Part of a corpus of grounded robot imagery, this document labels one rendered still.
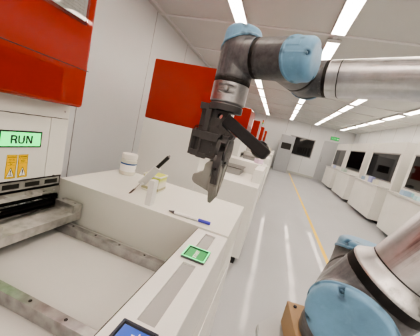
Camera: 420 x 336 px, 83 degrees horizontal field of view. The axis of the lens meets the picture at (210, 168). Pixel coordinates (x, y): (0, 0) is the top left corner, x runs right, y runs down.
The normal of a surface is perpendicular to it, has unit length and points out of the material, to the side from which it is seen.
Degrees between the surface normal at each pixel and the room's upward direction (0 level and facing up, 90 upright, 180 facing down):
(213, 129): 90
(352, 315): 99
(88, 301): 0
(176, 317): 0
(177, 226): 90
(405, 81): 112
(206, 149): 90
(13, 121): 90
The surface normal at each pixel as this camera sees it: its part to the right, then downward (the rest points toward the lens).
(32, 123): 0.94, 0.26
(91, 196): -0.27, 0.09
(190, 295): 0.23, -0.96
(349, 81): -0.63, 0.38
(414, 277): -0.62, 0.00
